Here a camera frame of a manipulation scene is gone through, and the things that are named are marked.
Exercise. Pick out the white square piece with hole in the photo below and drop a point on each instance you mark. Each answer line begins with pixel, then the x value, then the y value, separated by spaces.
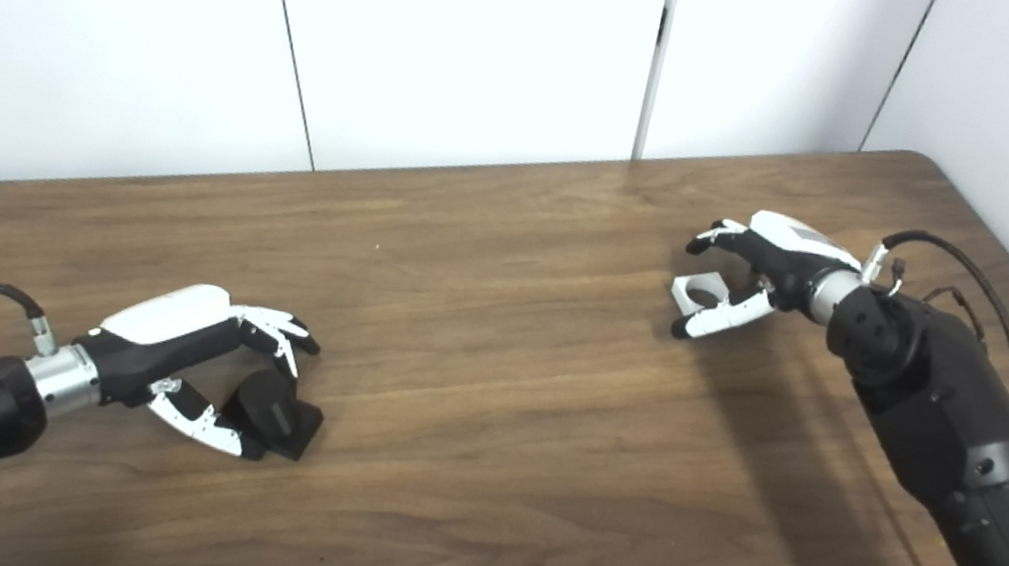
pixel 683 296

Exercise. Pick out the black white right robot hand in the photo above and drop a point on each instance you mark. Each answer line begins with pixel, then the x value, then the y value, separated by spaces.
pixel 792 258

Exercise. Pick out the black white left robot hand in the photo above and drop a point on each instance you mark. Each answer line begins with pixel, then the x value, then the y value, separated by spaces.
pixel 164 320

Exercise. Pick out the black peg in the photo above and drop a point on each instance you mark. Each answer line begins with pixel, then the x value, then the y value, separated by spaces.
pixel 284 425

